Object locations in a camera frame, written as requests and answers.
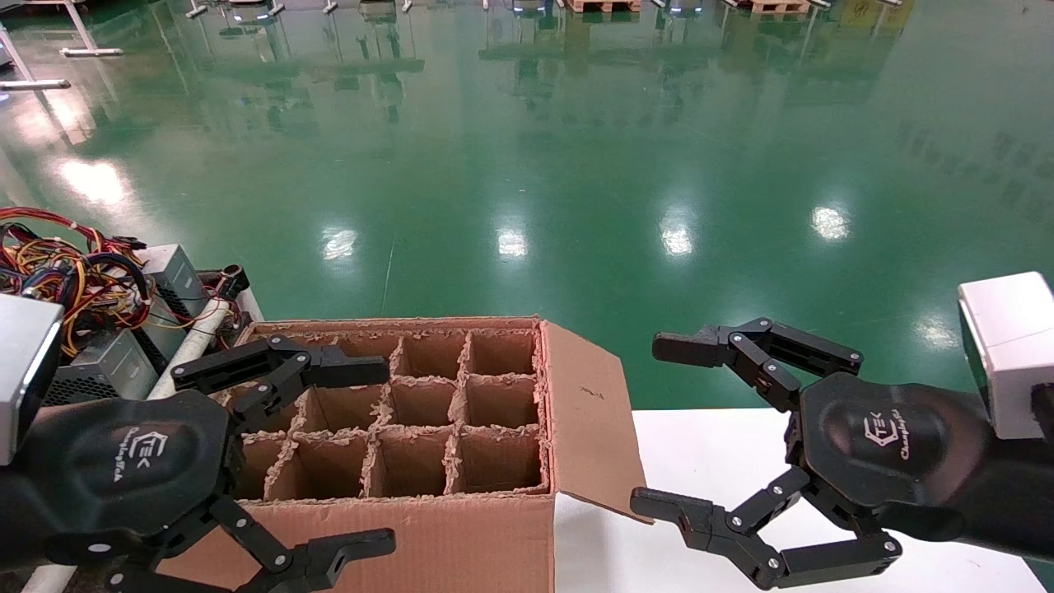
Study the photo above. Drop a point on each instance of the white plastic pipe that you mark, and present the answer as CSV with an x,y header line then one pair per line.
x,y
193,346

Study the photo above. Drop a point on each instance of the brown cardboard box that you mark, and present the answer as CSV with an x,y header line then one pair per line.
x,y
461,543

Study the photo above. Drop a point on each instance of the silver power supply unit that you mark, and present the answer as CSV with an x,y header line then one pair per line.
x,y
173,280

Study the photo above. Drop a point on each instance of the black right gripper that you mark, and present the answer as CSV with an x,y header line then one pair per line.
x,y
889,445

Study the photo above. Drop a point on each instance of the white metal table leg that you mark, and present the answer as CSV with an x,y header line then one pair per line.
x,y
33,83
90,51

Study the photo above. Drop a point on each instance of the black tube fitting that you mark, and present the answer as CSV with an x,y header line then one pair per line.
x,y
233,278

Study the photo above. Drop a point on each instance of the wooden pallet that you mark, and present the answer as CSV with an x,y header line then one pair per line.
x,y
778,6
601,5

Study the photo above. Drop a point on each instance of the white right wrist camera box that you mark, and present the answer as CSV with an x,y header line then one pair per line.
x,y
1009,346

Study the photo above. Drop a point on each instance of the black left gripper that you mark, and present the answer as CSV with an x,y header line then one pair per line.
x,y
123,469

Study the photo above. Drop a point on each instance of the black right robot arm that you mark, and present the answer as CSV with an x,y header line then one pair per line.
x,y
1021,494

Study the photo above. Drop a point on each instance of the cardboard divider grid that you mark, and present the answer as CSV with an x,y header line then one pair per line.
x,y
457,420

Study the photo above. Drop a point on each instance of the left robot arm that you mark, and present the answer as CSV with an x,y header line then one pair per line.
x,y
10,511

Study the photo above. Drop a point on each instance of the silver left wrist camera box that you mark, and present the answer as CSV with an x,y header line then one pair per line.
x,y
25,371

